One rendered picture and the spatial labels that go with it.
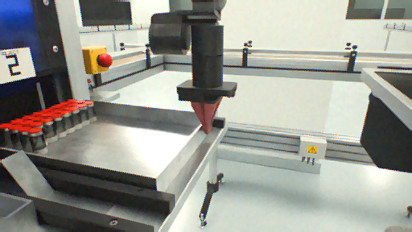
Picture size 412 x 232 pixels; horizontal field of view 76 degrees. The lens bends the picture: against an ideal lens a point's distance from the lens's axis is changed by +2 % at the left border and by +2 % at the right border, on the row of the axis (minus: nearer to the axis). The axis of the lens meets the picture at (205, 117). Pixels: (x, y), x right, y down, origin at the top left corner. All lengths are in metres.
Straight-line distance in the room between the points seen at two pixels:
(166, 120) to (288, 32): 1.41
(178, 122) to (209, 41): 0.23
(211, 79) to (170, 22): 0.12
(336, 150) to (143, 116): 1.08
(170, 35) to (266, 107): 1.59
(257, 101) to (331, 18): 0.71
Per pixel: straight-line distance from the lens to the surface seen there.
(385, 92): 0.33
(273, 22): 1.89
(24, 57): 0.66
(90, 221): 0.33
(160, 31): 0.47
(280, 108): 1.99
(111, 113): 0.69
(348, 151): 1.48
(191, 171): 0.42
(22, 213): 0.36
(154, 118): 0.62
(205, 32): 0.45
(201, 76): 0.46
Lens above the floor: 1.11
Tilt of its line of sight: 21 degrees down
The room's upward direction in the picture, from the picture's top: straight up
